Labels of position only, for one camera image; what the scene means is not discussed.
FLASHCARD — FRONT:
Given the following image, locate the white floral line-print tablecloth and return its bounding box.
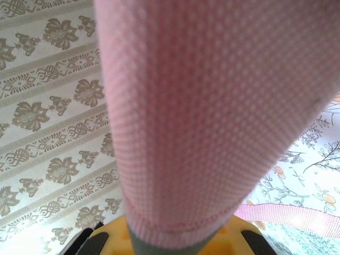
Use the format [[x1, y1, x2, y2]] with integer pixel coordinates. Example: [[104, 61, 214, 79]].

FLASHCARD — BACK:
[[233, 92, 340, 255]]

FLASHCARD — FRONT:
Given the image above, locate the pink student backpack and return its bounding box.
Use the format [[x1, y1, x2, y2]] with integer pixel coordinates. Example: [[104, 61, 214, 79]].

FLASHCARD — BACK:
[[94, 0, 340, 255]]

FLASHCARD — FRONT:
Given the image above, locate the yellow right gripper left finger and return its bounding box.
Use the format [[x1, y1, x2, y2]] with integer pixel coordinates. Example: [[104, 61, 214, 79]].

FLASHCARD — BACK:
[[66, 216, 134, 255]]

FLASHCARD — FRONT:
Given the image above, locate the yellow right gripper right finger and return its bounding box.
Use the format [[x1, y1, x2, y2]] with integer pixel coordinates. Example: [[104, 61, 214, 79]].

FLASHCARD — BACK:
[[212, 215, 275, 255]]

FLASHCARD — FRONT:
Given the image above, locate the beige damask patterned cloth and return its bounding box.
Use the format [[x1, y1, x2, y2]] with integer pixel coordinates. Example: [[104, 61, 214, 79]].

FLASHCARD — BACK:
[[0, 0, 133, 255]]

